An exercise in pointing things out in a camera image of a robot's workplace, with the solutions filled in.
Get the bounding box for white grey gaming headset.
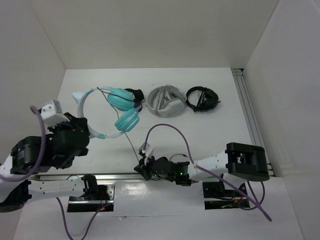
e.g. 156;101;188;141
146;84;187;118

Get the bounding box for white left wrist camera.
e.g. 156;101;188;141
40;100;68;127

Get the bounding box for small black headphones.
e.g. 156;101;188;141
125;88;146;112

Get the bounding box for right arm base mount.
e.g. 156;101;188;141
202;181;250;210

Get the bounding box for large black headset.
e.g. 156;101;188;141
185;86;221;113

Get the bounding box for teal white cat-ear headphones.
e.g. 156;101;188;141
71;86;140;140

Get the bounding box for aluminium rail right side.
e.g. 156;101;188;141
231;68;275;177

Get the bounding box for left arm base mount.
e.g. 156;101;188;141
67;174;115;213

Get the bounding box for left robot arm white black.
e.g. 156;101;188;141
0;115;99;213

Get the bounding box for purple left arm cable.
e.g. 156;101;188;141
0;105;47;183

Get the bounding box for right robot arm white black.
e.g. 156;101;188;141
134;142;270;187

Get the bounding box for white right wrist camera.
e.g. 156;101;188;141
138;142;155;160

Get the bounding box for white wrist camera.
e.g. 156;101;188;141
40;100;68;127
138;142;155;160

